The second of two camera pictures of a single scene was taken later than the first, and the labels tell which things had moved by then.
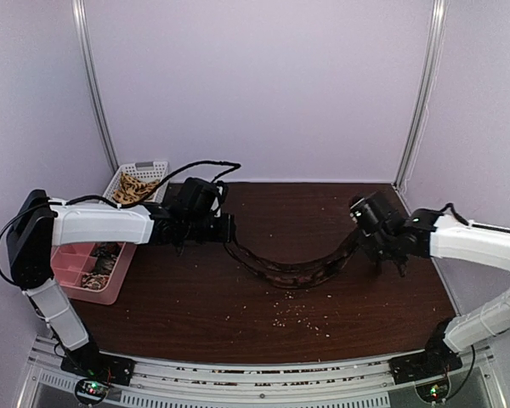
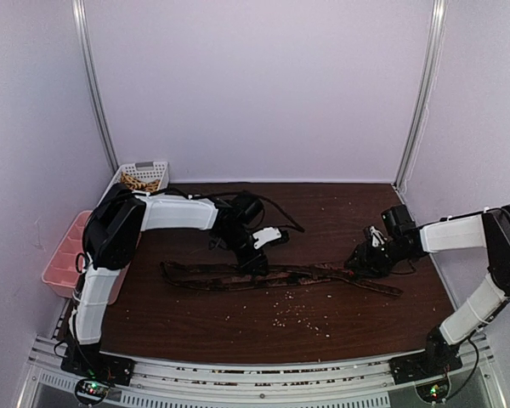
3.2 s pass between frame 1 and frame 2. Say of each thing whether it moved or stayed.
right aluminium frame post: stayed
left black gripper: moved
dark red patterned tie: moved
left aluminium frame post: stayed
